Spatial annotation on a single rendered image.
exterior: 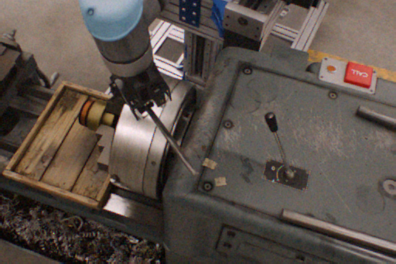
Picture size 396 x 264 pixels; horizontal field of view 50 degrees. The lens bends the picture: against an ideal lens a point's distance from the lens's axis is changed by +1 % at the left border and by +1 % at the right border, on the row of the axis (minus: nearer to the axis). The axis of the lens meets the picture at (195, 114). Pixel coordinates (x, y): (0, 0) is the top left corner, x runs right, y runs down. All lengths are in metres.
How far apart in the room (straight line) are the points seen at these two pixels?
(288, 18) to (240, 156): 1.89
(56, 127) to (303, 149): 0.80
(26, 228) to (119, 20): 1.20
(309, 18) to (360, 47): 0.45
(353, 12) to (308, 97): 2.24
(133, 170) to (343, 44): 2.20
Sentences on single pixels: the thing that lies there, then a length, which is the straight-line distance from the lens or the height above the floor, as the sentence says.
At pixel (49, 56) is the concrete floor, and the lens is 2.79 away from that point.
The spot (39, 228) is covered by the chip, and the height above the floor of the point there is 0.58.
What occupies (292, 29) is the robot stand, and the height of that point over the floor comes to 0.21.
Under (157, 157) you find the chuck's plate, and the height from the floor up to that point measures 1.19.
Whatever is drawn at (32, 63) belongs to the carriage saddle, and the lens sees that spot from 1.56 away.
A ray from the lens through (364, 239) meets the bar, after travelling 0.87.
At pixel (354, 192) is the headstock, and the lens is 0.93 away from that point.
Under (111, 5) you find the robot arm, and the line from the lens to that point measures 0.51.
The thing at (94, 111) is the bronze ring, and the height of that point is 1.12.
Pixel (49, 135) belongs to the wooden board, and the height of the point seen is 0.89.
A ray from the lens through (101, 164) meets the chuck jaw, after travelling 1.07.
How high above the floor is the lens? 2.05
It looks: 57 degrees down
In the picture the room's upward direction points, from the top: 5 degrees clockwise
